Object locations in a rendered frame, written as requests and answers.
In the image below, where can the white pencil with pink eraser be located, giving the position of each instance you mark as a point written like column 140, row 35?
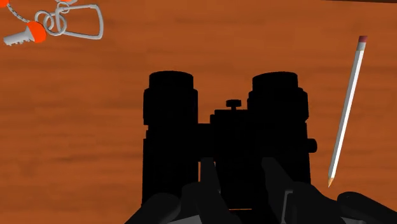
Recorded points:
column 347, row 108

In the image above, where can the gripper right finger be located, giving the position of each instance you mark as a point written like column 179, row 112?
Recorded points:
column 297, row 201

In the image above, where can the black binoculars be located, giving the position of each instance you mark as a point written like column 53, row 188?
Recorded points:
column 235, row 133

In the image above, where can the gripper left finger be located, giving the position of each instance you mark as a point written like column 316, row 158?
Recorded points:
column 203, row 198

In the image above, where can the silver keyring with orange keys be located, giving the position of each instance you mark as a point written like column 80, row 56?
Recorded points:
column 55, row 23

